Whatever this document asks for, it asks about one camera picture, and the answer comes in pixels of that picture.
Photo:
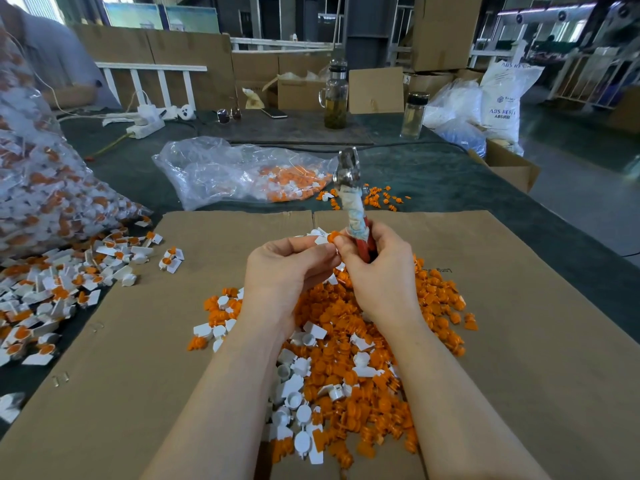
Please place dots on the person's right hand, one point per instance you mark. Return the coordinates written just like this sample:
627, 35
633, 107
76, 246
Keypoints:
385, 280

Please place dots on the person's left hand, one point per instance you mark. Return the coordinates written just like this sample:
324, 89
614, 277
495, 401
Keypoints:
285, 285

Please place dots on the orange white plastic piece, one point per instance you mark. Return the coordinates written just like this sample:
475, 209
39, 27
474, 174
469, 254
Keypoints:
171, 253
174, 266

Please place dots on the pile of orange and white parts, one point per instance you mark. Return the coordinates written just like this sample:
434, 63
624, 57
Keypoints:
345, 390

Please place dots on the pile of assembled white-orange parts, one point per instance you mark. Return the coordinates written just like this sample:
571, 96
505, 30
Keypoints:
55, 293

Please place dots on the person's left forearm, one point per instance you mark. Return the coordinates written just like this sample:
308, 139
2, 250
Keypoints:
220, 415

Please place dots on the scatter of orange offcuts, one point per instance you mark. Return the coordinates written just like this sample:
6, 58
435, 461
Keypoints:
385, 198

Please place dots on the small clear plastic bag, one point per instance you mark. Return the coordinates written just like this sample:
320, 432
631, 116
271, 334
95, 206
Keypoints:
208, 171

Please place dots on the open brown cardboard box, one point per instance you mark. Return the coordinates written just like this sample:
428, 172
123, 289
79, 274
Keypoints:
510, 169

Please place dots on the glass bottle with black lid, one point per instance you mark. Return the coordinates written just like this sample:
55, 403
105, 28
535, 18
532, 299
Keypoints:
414, 115

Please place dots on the black phone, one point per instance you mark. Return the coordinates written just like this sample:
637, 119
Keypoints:
274, 113

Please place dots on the clear blue plastic bag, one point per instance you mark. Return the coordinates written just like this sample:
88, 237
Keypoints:
455, 117

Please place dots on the brown cardboard sheet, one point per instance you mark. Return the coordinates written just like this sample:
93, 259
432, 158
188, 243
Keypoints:
115, 345
565, 330

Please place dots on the glass tea jar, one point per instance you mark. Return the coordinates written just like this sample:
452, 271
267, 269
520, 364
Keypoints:
336, 99

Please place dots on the flat brown cardboard panel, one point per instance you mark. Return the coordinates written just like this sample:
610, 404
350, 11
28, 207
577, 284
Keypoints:
376, 90

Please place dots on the open cardboard box with paper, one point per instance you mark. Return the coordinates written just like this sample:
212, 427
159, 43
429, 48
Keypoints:
300, 93

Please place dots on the white power strip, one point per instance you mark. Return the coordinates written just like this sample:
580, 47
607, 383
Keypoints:
146, 123

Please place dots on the white woven sack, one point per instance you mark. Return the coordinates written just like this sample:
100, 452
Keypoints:
510, 95

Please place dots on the row of upright cardboard sheets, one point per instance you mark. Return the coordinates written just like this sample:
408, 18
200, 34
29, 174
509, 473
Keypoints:
215, 57

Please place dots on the dark steel pillar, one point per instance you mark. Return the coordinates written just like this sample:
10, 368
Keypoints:
371, 30

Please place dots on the tall brown cardboard box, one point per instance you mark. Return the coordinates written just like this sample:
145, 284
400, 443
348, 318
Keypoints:
448, 31

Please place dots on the large clear bag of seals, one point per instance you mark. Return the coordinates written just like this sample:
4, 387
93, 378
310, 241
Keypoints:
45, 185

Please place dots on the white metal rack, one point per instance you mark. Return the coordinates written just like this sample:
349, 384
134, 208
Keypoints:
597, 75

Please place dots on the white railing frame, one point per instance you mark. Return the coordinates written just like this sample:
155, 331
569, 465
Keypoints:
152, 68

